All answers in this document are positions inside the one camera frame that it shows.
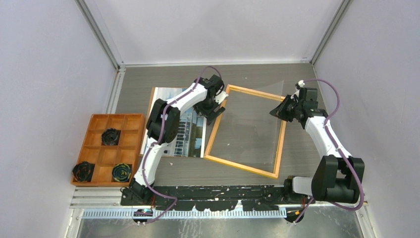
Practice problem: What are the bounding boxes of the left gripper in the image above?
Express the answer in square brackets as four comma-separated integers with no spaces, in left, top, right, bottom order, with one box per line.
[194,97,226,124]

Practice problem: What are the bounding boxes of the yellow wooden picture frame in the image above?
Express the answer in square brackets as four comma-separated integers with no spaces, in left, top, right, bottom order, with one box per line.
[204,84,287,179]

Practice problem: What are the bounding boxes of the clear acrylic sheet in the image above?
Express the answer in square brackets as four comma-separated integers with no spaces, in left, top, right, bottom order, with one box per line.
[210,80,284,165]

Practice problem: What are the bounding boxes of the building photo print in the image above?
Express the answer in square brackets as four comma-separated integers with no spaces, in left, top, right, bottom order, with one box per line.
[149,87,207,157]

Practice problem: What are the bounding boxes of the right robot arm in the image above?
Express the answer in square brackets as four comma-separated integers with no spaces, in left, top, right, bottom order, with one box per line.
[270,87,365,204]

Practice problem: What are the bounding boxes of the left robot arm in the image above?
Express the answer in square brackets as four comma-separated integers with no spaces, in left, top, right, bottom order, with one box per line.
[123,75,228,205]

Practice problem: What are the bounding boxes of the black coil in tray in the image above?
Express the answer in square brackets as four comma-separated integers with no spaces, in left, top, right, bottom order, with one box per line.
[101,128,121,146]

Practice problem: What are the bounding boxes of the black yellow coil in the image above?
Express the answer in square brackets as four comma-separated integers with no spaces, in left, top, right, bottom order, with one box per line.
[111,163,132,182]

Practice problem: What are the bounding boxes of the orange compartment tray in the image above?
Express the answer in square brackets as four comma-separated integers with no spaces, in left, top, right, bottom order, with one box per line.
[70,114,145,187]

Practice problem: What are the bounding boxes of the black coil outside tray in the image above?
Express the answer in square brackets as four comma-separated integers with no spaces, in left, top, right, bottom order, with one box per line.
[72,161,95,182]

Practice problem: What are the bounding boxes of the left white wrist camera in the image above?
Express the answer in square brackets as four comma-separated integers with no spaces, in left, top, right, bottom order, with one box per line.
[214,91,228,105]

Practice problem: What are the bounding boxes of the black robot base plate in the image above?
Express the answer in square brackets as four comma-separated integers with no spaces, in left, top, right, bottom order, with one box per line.
[120,185,315,212]

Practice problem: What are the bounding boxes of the aluminium front rail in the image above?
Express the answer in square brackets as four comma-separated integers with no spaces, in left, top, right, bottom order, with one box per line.
[69,185,368,220]

